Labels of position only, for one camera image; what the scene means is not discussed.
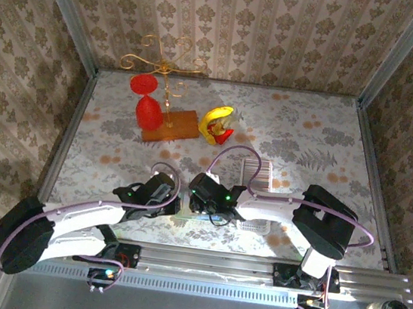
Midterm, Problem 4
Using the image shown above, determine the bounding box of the mint green card holder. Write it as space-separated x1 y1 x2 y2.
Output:
178 193 221 224

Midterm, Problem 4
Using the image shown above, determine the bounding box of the clear plastic card box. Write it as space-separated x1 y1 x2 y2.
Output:
233 157 279 235

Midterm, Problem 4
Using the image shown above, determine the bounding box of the small red toy figure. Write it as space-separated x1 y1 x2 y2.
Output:
208 106 246 148

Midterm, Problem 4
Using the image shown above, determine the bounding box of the yellow toy banana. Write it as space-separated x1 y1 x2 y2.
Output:
196 103 236 148

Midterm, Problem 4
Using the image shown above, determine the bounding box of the red plastic wine glass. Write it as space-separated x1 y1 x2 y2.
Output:
124 72 170 133

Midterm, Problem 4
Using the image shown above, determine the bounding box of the left small controller board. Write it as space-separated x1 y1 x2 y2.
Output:
84 266 119 296

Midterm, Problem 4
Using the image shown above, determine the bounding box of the small controller board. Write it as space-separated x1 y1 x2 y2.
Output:
295 294 328 309
84 266 119 296

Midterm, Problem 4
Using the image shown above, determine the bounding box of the floral patterned table cover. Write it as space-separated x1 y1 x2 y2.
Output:
39 58 408 274

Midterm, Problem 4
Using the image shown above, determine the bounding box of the right small controller board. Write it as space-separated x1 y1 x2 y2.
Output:
295 294 328 309

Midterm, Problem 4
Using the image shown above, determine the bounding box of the aluminium front rail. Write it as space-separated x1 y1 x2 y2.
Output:
44 227 413 304

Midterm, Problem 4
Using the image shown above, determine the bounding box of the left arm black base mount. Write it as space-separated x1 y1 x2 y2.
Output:
71 236 142 270

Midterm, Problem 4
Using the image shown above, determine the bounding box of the gold wire stand wooden base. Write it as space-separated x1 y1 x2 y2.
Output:
109 29 213 150

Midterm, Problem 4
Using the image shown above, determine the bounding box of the slotted grey cable duct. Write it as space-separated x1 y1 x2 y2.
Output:
34 253 302 309

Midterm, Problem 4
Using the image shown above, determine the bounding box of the left aluminium side rail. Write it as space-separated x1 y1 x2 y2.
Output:
34 61 100 209

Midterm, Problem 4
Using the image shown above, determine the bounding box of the aluminium side rail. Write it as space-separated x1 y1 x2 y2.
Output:
334 100 413 272
34 61 100 209

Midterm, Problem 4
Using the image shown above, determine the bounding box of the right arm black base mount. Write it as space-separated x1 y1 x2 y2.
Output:
271 262 343 295

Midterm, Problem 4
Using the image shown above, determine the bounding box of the right aluminium side rail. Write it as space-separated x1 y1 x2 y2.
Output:
334 100 413 272

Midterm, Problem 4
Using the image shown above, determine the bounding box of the left aluminium corner post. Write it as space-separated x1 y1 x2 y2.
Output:
17 0 109 73

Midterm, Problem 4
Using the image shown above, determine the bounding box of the aluminium corner post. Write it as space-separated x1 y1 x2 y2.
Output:
357 0 413 113
17 0 109 73

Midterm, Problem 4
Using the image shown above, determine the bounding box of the right aluminium corner post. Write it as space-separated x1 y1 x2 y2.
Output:
357 0 413 113

